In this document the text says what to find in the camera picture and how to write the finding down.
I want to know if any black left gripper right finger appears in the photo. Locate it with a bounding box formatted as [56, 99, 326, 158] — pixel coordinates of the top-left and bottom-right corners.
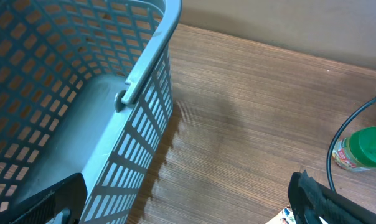
[288, 171, 376, 224]

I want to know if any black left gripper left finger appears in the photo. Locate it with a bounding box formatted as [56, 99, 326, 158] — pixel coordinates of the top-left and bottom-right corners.
[0, 173, 88, 224]

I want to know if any white brown snack pouch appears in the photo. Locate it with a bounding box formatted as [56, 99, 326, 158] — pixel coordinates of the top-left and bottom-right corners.
[265, 205, 327, 224]

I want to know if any green lid glass jar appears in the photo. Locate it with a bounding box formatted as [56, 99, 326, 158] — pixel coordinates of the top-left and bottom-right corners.
[332, 126, 376, 172]

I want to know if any grey plastic shopping basket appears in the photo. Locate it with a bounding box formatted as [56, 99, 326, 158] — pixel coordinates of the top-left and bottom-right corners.
[0, 0, 182, 223]

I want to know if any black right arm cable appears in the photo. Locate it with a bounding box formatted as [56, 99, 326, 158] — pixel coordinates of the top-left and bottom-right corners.
[326, 94, 376, 192]

